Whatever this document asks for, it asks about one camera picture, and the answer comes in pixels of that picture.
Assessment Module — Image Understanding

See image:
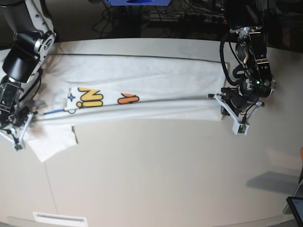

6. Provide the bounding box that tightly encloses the white printed T-shirt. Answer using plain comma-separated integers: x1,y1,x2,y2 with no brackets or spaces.
24,54,225,162

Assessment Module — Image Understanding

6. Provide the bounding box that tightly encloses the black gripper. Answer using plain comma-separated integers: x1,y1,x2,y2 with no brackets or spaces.
221,80,276,116
0,104,30,129

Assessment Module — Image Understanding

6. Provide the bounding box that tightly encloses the blue robot base block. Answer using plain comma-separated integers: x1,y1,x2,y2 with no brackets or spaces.
107,0,171,6

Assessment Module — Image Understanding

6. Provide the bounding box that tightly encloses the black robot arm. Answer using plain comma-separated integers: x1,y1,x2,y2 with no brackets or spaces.
219,0,276,116
0,0,56,129

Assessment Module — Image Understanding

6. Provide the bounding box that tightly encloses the black tablet device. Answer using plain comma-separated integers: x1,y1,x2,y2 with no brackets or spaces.
286,197,303,227

